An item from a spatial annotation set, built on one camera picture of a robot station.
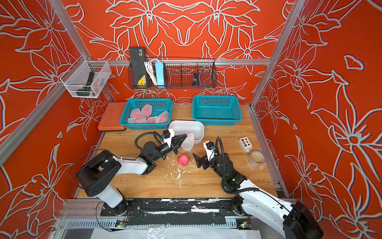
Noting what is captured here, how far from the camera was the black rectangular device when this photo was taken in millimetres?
869

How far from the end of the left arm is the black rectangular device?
43 cm

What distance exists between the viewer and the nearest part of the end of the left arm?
25.4 inches
